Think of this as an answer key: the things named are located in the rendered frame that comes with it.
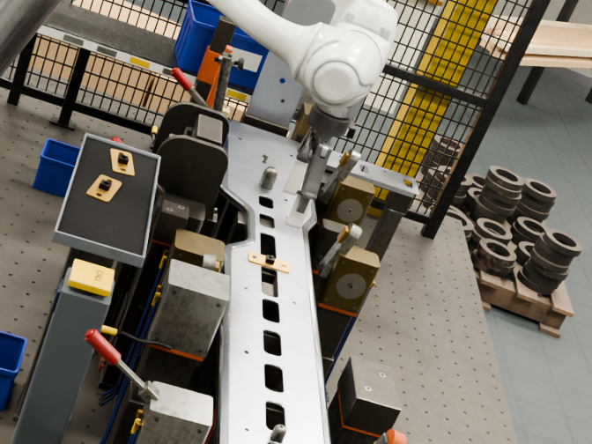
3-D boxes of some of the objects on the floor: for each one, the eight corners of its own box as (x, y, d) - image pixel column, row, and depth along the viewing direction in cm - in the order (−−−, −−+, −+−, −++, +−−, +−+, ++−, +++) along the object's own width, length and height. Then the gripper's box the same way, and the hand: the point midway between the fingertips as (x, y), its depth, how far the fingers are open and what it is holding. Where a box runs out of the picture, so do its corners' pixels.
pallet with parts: (536, 230, 565) (573, 163, 548) (560, 342, 464) (605, 263, 447) (396, 174, 561) (428, 105, 544) (389, 275, 460) (429, 193, 443)
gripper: (310, 77, 209) (270, 174, 218) (318, 129, 187) (274, 234, 196) (346, 91, 210) (306, 186, 219) (358, 143, 188) (313, 247, 197)
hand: (292, 203), depth 207 cm, fingers open, 13 cm apart
